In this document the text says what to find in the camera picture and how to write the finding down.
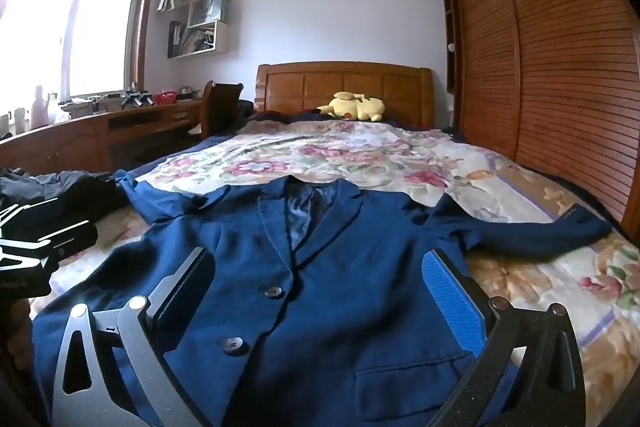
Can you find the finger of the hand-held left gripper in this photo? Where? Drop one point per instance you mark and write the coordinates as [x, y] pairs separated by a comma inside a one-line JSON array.
[[17, 219], [75, 237]]

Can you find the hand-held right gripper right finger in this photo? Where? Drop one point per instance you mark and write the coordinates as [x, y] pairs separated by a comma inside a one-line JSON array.
[[450, 302]]

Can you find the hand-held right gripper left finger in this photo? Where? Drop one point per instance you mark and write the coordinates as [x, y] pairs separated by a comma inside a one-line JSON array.
[[185, 287]]

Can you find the blue blazer jacket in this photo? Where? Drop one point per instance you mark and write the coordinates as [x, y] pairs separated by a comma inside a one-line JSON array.
[[325, 257]]

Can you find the person's left hand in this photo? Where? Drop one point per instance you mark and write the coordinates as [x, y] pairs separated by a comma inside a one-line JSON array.
[[17, 337]]

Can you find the black jacket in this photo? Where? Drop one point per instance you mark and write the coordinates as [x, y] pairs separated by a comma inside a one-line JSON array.
[[50, 202]]

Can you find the grey garment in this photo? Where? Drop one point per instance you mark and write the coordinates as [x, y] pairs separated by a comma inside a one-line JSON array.
[[80, 179]]

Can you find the wooden desk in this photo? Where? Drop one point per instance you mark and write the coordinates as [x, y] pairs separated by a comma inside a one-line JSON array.
[[75, 142]]

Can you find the white bottle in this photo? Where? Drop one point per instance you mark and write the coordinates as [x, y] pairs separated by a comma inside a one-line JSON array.
[[40, 109]]

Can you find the black gadget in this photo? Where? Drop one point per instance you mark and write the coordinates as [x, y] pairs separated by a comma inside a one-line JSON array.
[[136, 98]]

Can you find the red basket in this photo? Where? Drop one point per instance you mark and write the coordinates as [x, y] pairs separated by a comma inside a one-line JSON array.
[[165, 98]]

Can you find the floral blanket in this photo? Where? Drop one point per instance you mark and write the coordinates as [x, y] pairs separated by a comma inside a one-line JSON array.
[[350, 157]]

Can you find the wooden chair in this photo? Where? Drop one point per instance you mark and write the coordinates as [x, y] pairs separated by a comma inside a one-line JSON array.
[[220, 107]]

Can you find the window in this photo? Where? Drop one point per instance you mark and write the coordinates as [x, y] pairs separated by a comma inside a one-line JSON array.
[[75, 17]]

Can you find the yellow plush toy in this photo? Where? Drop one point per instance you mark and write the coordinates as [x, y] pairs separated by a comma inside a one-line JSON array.
[[357, 107]]

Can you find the wooden bed headboard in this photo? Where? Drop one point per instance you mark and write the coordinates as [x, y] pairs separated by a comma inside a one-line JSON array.
[[310, 87]]

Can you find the wooden slatted wardrobe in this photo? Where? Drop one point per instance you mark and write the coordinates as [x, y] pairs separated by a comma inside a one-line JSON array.
[[550, 57]]

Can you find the wooden side shelf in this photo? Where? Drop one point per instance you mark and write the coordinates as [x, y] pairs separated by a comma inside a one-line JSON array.
[[449, 22]]

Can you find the white wall shelf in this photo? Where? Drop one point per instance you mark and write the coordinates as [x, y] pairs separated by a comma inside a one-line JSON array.
[[205, 17]]

